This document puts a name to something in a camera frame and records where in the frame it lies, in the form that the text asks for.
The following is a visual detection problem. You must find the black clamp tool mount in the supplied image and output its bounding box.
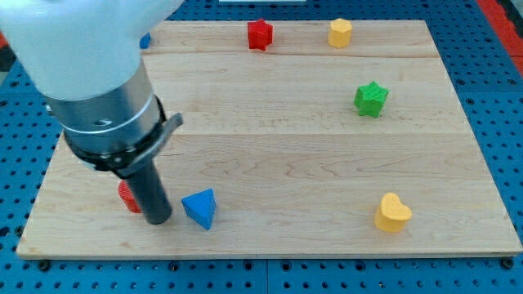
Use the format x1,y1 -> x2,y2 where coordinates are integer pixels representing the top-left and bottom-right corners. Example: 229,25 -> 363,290
65,97 -> 183,179

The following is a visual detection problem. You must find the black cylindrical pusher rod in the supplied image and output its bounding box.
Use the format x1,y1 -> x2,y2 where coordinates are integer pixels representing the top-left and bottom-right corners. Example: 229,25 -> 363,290
126,160 -> 172,225

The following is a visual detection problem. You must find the blue triangle block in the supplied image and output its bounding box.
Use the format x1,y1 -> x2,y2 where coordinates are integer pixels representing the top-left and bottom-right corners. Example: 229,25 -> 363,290
181,189 -> 216,230

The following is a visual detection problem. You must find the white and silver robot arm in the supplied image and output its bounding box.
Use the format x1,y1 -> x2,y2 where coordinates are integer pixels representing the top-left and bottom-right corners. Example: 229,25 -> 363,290
1,0 -> 183,225

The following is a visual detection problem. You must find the blue block behind arm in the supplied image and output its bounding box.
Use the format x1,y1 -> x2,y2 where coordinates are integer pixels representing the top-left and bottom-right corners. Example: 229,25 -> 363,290
139,33 -> 151,49

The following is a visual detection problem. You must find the yellow heart block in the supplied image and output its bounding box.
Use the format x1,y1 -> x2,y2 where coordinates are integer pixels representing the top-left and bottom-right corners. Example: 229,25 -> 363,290
373,193 -> 413,233

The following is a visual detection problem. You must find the red block behind rod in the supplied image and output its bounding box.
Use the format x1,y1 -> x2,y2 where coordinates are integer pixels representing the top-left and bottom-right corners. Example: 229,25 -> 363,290
118,180 -> 141,213

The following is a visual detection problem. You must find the wooden board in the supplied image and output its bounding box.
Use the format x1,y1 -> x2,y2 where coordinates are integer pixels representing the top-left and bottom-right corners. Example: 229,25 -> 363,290
17,20 -> 522,261

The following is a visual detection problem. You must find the red star block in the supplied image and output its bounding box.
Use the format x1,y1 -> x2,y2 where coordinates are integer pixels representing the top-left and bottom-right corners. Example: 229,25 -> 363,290
247,19 -> 274,51

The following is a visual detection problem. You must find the green star block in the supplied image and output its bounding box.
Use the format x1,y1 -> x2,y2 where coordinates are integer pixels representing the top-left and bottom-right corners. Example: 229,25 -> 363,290
354,81 -> 389,118

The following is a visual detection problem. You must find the yellow hexagon block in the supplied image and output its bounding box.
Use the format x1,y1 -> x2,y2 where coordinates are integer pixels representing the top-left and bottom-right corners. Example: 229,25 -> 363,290
328,18 -> 353,48

